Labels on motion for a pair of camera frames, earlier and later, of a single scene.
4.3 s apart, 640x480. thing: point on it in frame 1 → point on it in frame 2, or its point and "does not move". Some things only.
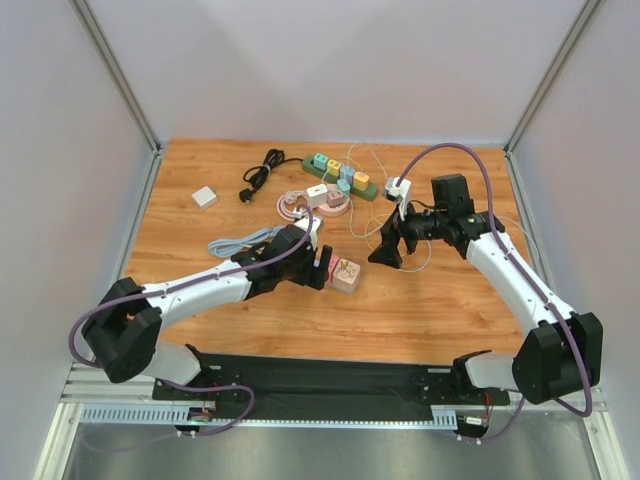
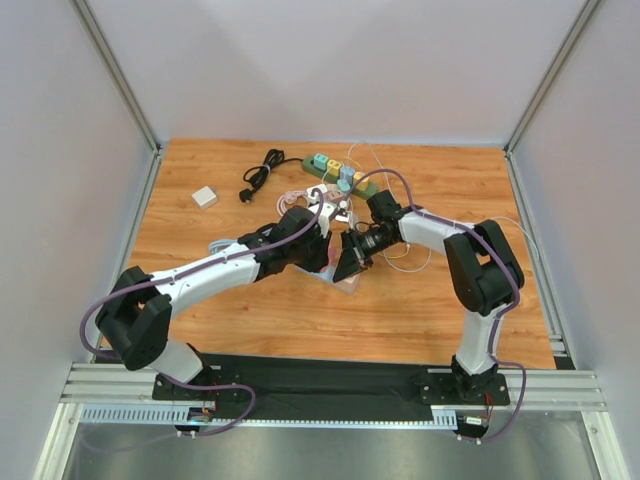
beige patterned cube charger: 346,275 does not move
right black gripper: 400,232 → 356,245
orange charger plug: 360,181 does not move
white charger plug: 205,197 does not move
